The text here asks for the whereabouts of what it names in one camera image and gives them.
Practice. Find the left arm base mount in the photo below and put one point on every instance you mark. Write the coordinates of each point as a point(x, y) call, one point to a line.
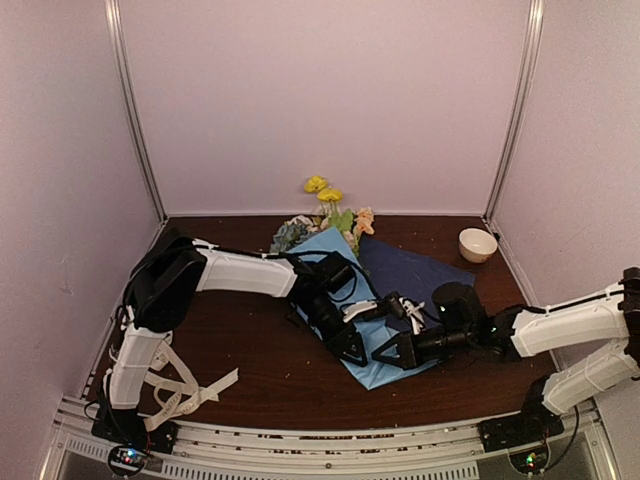
point(133, 445)

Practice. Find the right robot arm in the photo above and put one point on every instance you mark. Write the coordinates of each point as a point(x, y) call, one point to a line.
point(610, 315)

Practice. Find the front aluminium rail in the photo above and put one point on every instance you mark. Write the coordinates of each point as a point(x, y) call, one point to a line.
point(451, 450)

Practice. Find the right aluminium corner post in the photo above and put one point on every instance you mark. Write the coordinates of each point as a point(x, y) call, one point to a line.
point(527, 70)

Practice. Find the white ceramic bowl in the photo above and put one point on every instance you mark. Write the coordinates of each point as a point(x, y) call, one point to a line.
point(477, 246)

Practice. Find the aluminium corner post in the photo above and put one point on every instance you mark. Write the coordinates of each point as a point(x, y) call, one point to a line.
point(116, 32)
point(527, 70)

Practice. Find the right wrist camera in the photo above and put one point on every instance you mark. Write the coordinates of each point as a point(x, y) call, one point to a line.
point(407, 310)

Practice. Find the left aluminium corner post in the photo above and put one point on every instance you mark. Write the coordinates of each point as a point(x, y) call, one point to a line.
point(116, 32)

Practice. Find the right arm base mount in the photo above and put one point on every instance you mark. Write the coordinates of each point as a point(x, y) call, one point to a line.
point(524, 435)

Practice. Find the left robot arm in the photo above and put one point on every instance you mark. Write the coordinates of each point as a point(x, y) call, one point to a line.
point(164, 283)

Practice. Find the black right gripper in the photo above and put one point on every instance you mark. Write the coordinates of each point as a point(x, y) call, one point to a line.
point(409, 355)

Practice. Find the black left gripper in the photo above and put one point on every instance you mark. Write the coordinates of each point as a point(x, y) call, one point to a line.
point(344, 345)

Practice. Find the cream printed ribbon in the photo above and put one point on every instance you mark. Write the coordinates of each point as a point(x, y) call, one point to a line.
point(177, 398)

